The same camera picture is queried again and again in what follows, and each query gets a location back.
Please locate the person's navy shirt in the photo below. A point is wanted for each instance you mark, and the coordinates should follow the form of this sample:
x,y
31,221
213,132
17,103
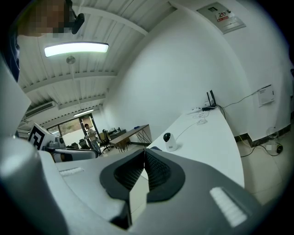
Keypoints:
x,y
13,57

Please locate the long ceiling light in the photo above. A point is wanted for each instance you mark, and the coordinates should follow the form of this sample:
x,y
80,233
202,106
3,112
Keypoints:
x,y
75,49
83,112

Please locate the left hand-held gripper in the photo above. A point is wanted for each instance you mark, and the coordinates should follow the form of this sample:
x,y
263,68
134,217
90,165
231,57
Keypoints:
x,y
40,135

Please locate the wooden desk with black legs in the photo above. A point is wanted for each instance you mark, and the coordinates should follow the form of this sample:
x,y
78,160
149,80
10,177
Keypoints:
x,y
131,135

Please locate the person's head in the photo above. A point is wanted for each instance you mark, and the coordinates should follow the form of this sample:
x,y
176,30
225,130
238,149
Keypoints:
x,y
43,16

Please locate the round ceiling sensor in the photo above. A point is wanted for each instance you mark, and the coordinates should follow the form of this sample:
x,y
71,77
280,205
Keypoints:
x,y
70,60

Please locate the white air conditioner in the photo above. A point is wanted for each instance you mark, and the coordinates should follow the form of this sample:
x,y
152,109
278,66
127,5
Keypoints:
x,y
40,110

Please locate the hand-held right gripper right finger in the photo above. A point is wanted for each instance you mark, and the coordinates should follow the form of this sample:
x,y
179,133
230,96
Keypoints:
x,y
195,195

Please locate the small black round object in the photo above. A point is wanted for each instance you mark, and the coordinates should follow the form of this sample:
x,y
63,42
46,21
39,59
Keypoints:
x,y
279,148

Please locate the white desk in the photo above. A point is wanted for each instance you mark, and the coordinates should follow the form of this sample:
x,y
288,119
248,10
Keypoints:
x,y
206,142

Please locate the router with black antennas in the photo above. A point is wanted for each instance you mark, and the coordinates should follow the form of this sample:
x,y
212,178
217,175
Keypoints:
x,y
211,101

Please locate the black office chair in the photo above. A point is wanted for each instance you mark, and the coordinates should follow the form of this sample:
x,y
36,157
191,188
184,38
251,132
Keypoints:
x,y
105,140

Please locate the grey electrical panel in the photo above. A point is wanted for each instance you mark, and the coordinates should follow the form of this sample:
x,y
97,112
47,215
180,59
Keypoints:
x,y
221,17

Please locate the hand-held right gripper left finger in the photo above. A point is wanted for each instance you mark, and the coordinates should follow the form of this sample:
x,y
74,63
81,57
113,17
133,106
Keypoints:
x,y
92,183

